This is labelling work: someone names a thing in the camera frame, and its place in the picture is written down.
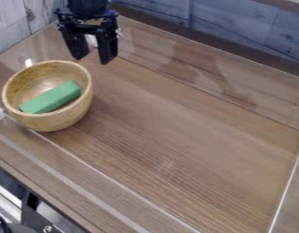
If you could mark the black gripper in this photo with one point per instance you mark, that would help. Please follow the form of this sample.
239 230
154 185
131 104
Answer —
102 25

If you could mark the green rectangular block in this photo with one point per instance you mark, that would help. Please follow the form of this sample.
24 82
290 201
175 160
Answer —
52 99

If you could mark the wooden bowl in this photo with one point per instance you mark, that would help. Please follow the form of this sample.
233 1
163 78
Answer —
35 80

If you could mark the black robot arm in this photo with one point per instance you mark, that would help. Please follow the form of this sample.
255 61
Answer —
87 7

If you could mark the clear acrylic corner bracket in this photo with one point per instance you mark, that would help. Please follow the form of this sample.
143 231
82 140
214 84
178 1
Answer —
91 40

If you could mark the clear acrylic front wall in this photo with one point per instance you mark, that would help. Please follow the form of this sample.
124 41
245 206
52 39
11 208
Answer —
96 202

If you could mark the black metal table frame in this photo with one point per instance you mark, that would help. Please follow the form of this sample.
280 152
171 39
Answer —
32 219

